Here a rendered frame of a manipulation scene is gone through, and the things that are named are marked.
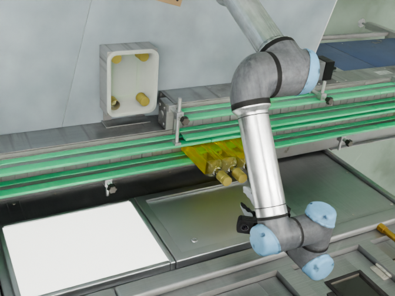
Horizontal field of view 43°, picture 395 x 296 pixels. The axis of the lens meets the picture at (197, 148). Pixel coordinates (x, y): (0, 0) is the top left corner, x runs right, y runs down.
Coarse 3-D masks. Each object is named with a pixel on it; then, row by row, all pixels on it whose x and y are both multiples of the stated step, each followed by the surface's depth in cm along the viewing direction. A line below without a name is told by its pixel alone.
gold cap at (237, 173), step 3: (237, 168) 163; (234, 171) 162; (237, 171) 161; (240, 171) 161; (234, 174) 162; (237, 174) 161; (240, 174) 160; (243, 174) 160; (237, 177) 160; (240, 177) 160; (243, 177) 160; (246, 177) 161; (237, 180) 161; (240, 180) 160; (243, 180) 161
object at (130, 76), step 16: (112, 64) 164; (128, 64) 167; (144, 64) 170; (112, 80) 167; (128, 80) 170; (144, 80) 172; (128, 96) 172; (112, 112) 165; (128, 112) 167; (144, 112) 170
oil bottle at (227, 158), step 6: (210, 144) 173; (216, 144) 174; (222, 144) 174; (216, 150) 170; (222, 150) 170; (228, 150) 171; (222, 156) 167; (228, 156) 167; (234, 156) 167; (222, 162) 165; (228, 162) 165; (234, 162) 166; (222, 168) 166; (228, 168) 165
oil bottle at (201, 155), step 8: (200, 144) 173; (184, 152) 177; (192, 152) 171; (200, 152) 168; (208, 152) 168; (192, 160) 172; (200, 160) 166; (208, 160) 163; (216, 160) 164; (200, 168) 167; (208, 168) 163
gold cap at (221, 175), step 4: (220, 172) 160; (224, 172) 160; (216, 176) 160; (220, 176) 159; (224, 176) 158; (228, 176) 158; (220, 180) 158; (224, 180) 157; (228, 180) 158; (224, 184) 158; (228, 184) 159
